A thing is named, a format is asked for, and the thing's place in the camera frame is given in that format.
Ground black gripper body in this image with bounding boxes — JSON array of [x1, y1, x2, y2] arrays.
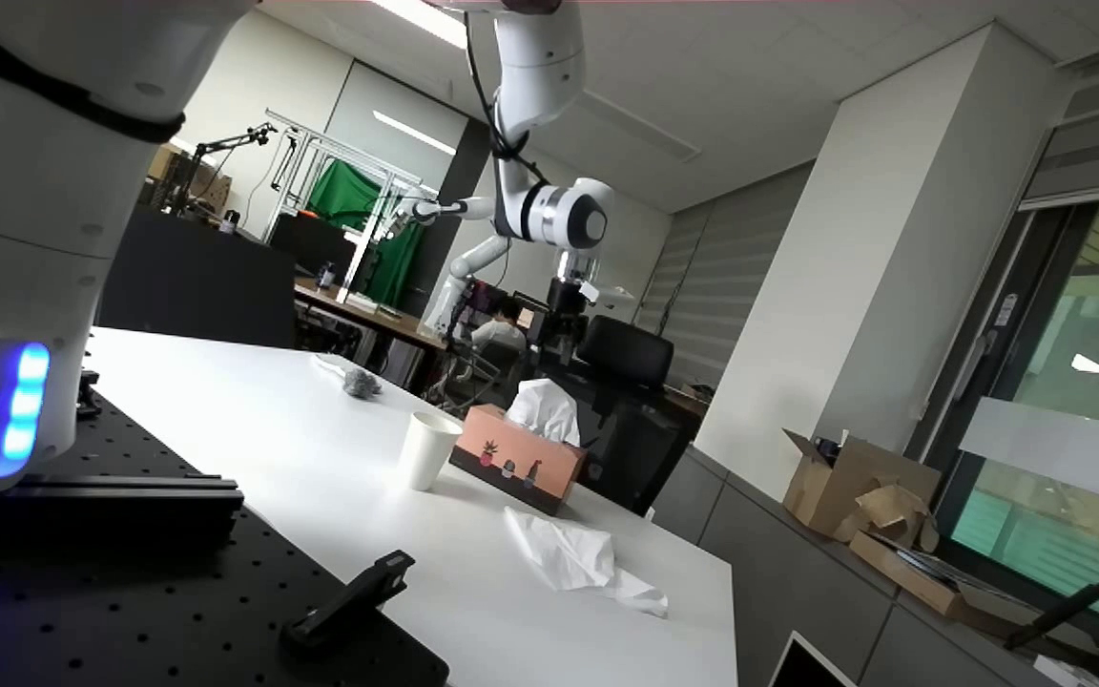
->
[[538, 292, 596, 363]]

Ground white tissue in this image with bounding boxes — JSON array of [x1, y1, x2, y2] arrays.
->
[[502, 373, 582, 451], [498, 502, 674, 620]]

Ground orange tissue box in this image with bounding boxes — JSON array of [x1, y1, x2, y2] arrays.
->
[[446, 399, 592, 519]]

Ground crumpled white tissue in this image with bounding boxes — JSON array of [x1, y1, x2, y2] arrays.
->
[[498, 502, 674, 620]]

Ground open brown cardboard box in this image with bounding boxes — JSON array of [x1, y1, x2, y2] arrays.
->
[[779, 426, 946, 550]]

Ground black office chair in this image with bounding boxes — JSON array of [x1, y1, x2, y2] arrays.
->
[[545, 314, 703, 519]]

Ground grey window blinds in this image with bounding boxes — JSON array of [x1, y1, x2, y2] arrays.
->
[[631, 158, 816, 398]]

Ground white paper cup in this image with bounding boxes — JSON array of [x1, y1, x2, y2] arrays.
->
[[391, 409, 464, 494]]

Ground wooden desk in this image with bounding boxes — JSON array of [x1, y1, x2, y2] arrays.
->
[[291, 277, 451, 359]]

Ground green cloth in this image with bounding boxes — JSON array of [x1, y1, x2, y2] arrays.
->
[[302, 156, 428, 307]]

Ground white clothes rack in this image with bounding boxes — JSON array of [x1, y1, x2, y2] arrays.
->
[[259, 108, 451, 259]]

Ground grey counter cabinet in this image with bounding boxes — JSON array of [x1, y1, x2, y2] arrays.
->
[[643, 441, 1049, 687]]

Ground large ceiling light strip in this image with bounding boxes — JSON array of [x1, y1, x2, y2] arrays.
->
[[366, 0, 478, 54]]

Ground black clamp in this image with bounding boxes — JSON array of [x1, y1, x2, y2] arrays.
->
[[280, 546, 419, 656]]

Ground black partition panel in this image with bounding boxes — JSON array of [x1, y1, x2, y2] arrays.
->
[[95, 198, 302, 352]]

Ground black articulated stand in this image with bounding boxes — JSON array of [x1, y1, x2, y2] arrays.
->
[[183, 116, 282, 169]]

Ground white framed dark panel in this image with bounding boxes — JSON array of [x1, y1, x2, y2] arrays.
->
[[768, 628, 856, 687]]

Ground flat brown cardboard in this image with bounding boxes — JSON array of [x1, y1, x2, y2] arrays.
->
[[842, 525, 1021, 634]]

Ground black perforated breadboard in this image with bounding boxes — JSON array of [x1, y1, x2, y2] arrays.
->
[[0, 373, 454, 687]]

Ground grey brush with white handle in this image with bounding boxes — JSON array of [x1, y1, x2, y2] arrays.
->
[[315, 352, 385, 405]]

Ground black mounting rail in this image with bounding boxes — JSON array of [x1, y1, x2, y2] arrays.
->
[[0, 469, 249, 552]]

